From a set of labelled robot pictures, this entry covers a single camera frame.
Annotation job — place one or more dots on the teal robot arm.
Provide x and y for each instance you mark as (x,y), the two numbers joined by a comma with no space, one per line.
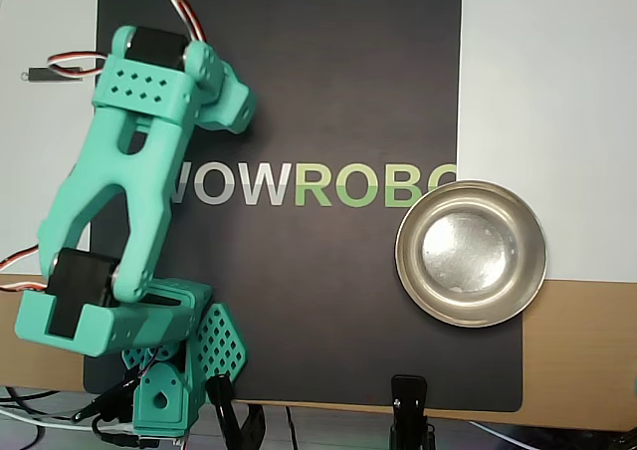
(134,181)

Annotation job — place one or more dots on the metal bowl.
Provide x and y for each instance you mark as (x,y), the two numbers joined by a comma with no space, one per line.
(470,253)

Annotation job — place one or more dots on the black WOWROBO mat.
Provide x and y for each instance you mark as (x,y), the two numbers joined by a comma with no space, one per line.
(323,71)

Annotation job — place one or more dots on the black USB stick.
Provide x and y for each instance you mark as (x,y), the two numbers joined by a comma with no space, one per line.
(37,75)

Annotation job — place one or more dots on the white paper sheet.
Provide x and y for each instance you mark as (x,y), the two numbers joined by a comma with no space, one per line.
(547,121)
(30,181)

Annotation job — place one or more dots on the black table clamp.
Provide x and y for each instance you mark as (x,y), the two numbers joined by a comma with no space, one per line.
(224,410)

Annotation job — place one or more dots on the black clamp right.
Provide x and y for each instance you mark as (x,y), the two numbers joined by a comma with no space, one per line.
(408,410)

